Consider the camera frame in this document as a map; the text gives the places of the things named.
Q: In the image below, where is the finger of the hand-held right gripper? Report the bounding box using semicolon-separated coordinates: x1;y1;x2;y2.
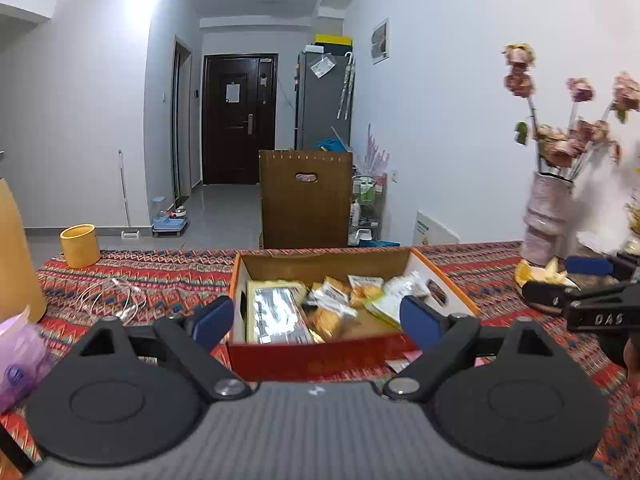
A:
522;280;640;313
565;255;640;281

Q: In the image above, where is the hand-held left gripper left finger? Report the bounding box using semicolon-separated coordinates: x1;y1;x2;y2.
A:
77;296;253;403

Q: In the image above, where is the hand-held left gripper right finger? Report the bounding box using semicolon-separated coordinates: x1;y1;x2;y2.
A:
382;295;562;403

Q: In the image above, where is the green and white snack packet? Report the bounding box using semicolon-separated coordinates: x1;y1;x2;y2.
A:
362;292;406;331

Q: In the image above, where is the yellow cracker snack packet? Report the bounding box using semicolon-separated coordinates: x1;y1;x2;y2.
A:
347;275;386;311

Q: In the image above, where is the large silver snack packet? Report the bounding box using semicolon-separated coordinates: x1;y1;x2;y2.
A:
247;280;316;345

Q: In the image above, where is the golden snack packet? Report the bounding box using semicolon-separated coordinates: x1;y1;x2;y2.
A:
305;307;353;343

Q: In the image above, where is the silver and yellow snack packet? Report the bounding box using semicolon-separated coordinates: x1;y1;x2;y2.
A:
305;277;358;316

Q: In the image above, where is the red pumpkin print cardboard box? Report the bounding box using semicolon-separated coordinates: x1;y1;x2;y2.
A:
227;247;481;382

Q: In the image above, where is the pile of orange peels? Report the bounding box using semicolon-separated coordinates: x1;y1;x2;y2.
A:
515;256;581;288

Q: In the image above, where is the pink ceramic vase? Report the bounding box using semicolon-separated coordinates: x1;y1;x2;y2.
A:
520;170;576;267

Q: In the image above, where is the white flat panel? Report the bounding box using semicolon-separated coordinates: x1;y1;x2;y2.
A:
412;210;461;247

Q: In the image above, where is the blue pet feeder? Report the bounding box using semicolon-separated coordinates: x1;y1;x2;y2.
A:
151;196;190;235

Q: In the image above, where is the dried rose bouquet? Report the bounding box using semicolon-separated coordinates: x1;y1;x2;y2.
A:
502;43;640;181

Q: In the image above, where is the yellow cup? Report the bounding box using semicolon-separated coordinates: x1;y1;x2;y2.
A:
60;223;102;269

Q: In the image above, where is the white mop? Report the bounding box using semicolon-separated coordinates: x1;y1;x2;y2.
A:
118;149;141;240

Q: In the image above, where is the pink dried plant decor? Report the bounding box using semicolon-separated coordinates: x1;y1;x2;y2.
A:
362;122;392;176

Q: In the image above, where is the purple tissue pack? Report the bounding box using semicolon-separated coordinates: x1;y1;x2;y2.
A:
0;305;56;413

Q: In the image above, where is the dark entrance door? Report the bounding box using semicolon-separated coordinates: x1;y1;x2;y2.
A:
202;53;279;186

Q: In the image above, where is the grey refrigerator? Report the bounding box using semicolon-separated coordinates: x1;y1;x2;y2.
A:
294;45;356;151

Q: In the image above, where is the folded white umbrella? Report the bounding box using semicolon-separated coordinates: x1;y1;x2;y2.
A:
337;52;356;121

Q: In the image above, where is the clear thin cable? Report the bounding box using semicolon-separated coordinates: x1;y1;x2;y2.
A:
75;277;148;323

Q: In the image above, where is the wire storage cart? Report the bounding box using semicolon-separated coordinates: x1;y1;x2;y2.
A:
349;174;388;247

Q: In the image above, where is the wall poster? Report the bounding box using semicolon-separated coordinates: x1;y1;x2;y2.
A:
371;18;391;66

